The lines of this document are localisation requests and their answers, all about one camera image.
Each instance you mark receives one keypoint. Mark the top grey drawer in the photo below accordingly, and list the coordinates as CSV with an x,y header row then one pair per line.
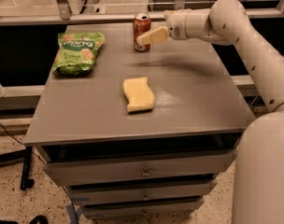
x,y
75,173

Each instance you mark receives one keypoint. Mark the yellow sponge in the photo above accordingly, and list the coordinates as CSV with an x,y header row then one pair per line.
x,y
138,94

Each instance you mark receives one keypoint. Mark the red coke can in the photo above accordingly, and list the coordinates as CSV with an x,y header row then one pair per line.
x,y
141,24

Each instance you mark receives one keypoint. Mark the grey drawer cabinet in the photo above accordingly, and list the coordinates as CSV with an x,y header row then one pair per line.
x,y
197,108

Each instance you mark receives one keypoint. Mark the bottom grey drawer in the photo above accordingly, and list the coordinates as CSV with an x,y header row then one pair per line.
x,y
141,208

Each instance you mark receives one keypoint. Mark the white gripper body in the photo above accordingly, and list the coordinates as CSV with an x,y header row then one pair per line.
x,y
176,24

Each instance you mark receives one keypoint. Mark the green chip bag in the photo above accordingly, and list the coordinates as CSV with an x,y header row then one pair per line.
x,y
77,53

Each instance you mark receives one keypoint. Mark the middle grey drawer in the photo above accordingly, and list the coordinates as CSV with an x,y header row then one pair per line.
x,y
169,190

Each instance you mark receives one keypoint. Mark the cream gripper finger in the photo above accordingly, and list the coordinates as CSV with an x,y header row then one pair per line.
x,y
153,36

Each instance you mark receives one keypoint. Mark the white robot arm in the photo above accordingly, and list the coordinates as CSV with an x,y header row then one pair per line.
x,y
259,166

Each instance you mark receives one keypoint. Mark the grey metal railing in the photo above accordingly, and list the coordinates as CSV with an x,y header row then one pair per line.
x,y
44,12

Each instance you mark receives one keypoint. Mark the grey drawer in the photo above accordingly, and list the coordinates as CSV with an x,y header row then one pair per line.
x,y
75,173
141,208
169,190

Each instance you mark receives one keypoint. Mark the black stand leg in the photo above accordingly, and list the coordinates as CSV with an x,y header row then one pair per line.
x,y
24,156

